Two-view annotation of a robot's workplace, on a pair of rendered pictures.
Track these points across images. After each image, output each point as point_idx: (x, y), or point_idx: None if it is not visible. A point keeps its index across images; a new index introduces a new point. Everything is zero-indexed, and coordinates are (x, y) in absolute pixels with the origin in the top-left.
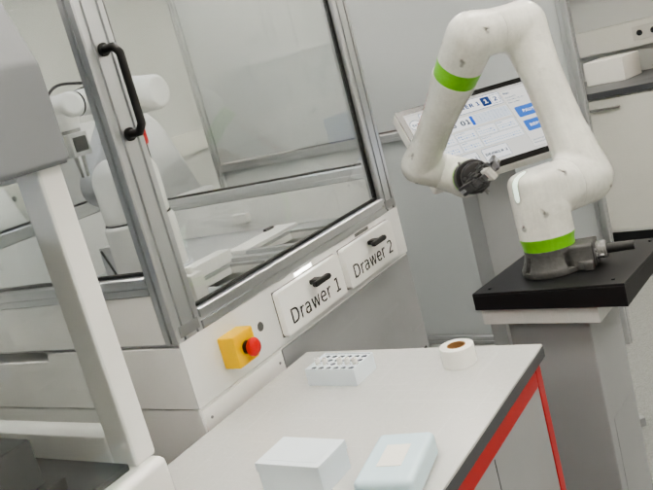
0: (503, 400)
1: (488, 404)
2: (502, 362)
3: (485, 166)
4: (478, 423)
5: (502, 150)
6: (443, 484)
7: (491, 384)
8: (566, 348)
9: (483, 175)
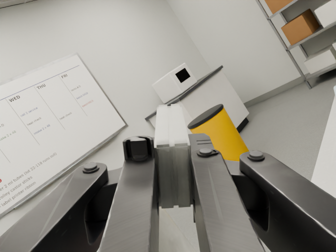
0: (318, 155)
1: (328, 147)
2: (334, 190)
3: (145, 146)
4: (328, 135)
5: None
6: (332, 107)
7: (334, 163)
8: None
9: (193, 134)
